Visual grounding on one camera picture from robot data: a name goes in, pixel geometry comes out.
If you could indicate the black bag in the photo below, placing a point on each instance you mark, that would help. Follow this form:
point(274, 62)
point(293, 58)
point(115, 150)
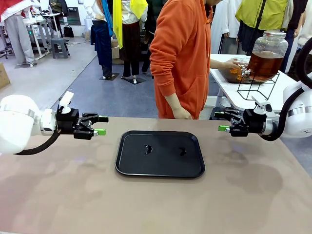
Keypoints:
point(68, 31)

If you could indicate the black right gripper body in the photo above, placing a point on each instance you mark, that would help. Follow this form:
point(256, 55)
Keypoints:
point(254, 123)

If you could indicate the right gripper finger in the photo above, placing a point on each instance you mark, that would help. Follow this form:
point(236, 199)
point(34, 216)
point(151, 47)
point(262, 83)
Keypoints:
point(231, 114)
point(237, 130)

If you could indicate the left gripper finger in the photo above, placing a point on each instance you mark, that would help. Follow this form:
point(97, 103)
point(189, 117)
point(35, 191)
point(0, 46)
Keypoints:
point(90, 116)
point(84, 134)

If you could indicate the grey trousers mannequin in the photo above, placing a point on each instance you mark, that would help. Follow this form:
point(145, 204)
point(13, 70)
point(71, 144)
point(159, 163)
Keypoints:
point(18, 36)

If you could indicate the cardboard box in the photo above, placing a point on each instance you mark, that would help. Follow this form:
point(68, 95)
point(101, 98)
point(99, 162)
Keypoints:
point(3, 75)
point(115, 50)

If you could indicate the white standing desk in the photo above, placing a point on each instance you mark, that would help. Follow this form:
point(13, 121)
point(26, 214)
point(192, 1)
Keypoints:
point(42, 18)

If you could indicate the blue skirt mannequin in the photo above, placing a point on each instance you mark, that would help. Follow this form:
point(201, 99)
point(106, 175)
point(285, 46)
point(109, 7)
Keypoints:
point(101, 39)

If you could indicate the person's right forearm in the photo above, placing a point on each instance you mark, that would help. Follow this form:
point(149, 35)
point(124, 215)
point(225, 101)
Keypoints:
point(173, 102)

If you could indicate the grey plastic stool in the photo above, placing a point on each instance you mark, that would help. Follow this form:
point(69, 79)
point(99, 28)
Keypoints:
point(59, 42)

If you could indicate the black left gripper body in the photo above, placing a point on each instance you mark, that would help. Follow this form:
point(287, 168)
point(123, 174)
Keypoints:
point(67, 122)

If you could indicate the person's left forearm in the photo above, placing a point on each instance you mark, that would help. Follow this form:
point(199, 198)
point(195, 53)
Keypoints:
point(217, 64)

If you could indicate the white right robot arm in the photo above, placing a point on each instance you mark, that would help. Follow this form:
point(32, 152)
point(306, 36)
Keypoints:
point(299, 117)

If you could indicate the person's left hand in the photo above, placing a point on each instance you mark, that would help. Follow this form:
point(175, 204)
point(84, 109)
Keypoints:
point(231, 65)

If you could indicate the black serving tray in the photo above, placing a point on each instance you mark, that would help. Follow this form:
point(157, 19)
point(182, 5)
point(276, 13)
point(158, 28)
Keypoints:
point(158, 165)

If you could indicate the black-clad mannequin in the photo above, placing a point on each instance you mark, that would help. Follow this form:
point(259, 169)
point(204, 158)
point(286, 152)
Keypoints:
point(296, 14)

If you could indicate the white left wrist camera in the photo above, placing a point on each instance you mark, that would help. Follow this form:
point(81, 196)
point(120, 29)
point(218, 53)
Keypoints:
point(66, 98)

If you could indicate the person in orange hoodie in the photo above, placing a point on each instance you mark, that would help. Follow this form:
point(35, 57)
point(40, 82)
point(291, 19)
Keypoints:
point(180, 48)

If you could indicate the yellow scarf mannequin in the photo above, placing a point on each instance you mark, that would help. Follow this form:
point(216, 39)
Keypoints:
point(130, 48)

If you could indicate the yellow-green jacket mannequin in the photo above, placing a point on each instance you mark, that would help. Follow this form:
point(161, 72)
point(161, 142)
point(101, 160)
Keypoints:
point(268, 12)

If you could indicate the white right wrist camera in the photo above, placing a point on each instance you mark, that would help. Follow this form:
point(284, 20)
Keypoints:
point(267, 107)

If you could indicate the white side table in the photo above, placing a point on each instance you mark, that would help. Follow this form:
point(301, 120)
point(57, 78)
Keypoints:
point(229, 92)

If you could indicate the white hanging shirt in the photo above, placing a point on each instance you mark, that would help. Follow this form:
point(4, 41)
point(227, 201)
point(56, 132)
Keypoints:
point(224, 24)

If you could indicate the glass tea drink dispenser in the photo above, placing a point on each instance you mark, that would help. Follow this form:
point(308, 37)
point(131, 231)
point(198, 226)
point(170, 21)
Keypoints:
point(265, 63)

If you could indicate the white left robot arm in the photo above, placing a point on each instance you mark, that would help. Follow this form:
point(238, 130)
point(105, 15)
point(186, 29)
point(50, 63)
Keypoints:
point(14, 126)

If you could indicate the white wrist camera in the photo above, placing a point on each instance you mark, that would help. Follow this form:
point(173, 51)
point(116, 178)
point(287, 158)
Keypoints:
point(267, 107)
point(66, 98)

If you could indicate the person's right hand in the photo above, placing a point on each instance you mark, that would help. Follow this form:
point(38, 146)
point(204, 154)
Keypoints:
point(181, 114)

